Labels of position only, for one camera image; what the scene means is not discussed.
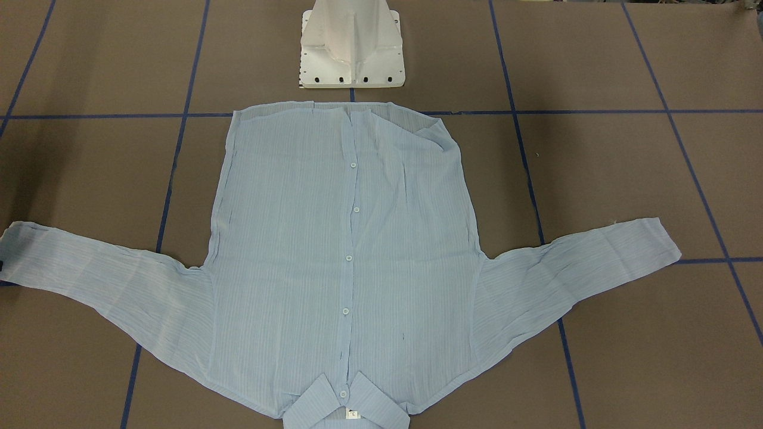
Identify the light blue button-up shirt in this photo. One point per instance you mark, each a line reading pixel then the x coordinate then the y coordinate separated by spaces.
pixel 344 284

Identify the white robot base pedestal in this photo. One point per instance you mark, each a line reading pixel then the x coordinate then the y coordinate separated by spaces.
pixel 351 45

